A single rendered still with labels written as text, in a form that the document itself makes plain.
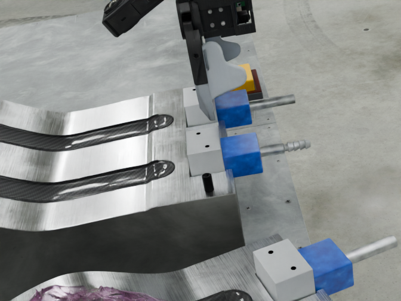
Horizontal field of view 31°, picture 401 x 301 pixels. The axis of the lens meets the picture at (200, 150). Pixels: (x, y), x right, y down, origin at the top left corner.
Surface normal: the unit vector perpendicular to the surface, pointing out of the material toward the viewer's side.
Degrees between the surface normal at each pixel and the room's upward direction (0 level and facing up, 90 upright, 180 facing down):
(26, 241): 90
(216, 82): 77
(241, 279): 0
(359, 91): 0
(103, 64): 0
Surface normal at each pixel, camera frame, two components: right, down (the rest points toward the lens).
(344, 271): 0.33, 0.44
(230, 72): 0.00, 0.31
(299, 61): -0.17, -0.84
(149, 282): 0.25, -0.90
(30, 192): 0.21, -0.78
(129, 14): 0.04, 0.51
